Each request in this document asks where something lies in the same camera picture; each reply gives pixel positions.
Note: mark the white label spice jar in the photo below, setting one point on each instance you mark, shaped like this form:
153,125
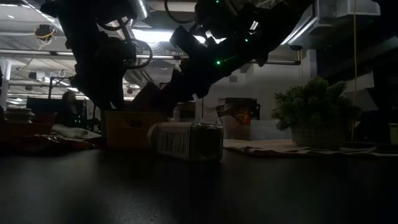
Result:
180,141

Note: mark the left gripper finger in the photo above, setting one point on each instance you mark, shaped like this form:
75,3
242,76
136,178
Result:
98,101
115,101

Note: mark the small yellow plastic bin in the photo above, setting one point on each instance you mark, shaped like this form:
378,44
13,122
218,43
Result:
124,137

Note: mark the pale green object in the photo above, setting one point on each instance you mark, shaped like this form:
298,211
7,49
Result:
394,133

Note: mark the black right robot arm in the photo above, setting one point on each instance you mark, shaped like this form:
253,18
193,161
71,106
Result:
273,21

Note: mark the orange snack packet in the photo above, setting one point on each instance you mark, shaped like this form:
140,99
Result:
242,116

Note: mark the black monitor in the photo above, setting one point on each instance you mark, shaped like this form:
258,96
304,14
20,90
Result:
255,104
43,105

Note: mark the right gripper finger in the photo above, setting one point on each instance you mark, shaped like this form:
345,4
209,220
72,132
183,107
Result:
178,82
178,101

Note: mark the coral plastic bin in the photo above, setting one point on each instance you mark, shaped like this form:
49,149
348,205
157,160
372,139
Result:
25,130

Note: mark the person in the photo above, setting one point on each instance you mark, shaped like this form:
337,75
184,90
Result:
69,102

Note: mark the artificial green potted plant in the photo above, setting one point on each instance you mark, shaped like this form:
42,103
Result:
314,105

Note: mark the white waffle cloth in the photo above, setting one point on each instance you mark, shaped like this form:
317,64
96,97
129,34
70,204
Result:
73,132

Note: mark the stack of grey trays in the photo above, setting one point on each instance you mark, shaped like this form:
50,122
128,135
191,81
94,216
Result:
18,115

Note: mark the beige cloth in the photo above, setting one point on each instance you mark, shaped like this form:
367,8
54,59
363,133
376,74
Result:
273,147

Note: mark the black metal frame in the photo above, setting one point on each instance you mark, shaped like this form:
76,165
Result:
49,90

